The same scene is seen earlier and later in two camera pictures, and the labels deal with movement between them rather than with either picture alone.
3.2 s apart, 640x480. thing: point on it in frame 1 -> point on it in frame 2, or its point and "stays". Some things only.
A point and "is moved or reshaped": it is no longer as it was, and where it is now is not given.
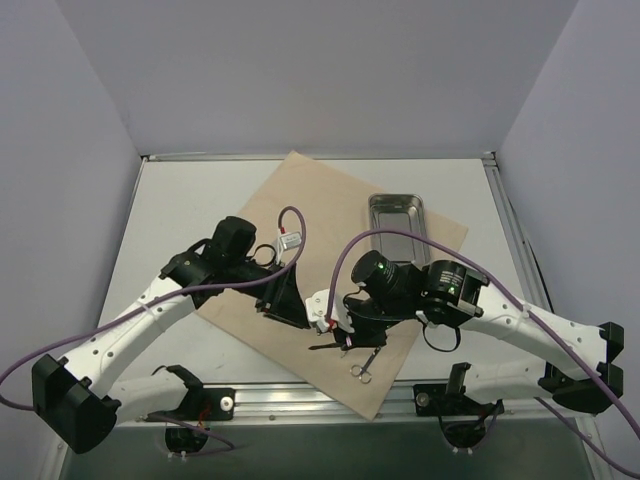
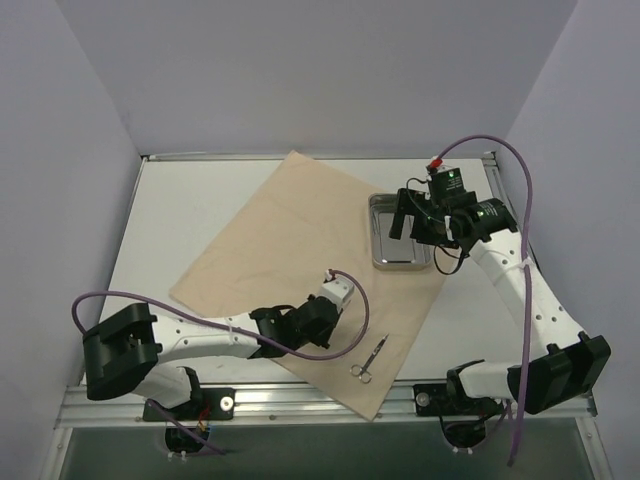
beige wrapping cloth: (446, 237) is moved or reshaped
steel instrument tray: (398, 212) stays
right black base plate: (435, 400) stays
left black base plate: (204, 404) stays
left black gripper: (273, 297) -> (320, 316)
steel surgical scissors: (362, 372) stays
